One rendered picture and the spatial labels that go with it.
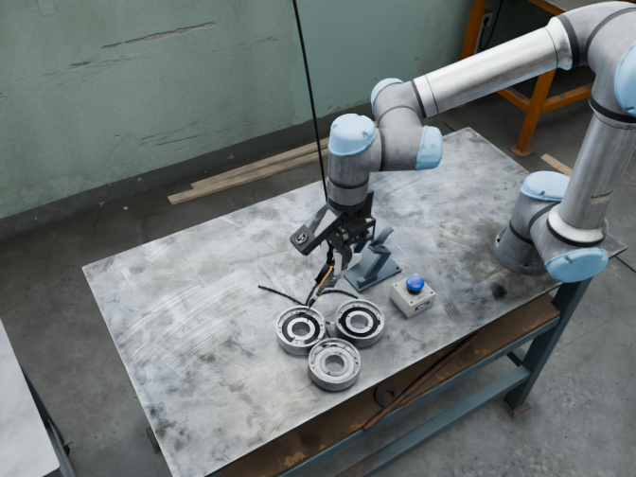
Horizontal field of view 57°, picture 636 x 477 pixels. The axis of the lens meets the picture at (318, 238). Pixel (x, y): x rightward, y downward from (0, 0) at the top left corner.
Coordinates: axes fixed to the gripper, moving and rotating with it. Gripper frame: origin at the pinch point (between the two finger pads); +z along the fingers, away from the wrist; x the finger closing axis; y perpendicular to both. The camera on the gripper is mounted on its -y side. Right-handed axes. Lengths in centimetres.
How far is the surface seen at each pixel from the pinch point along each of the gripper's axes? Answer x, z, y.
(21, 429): 16, 25, -65
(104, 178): 154, 79, -10
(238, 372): -3.1, 13.2, -24.4
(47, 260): 134, 93, -45
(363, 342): -12.5, 10.3, 0.0
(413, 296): -9.6, 8.7, 15.5
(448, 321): -16.7, 13.2, 20.5
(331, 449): -16.9, 40.3, -9.5
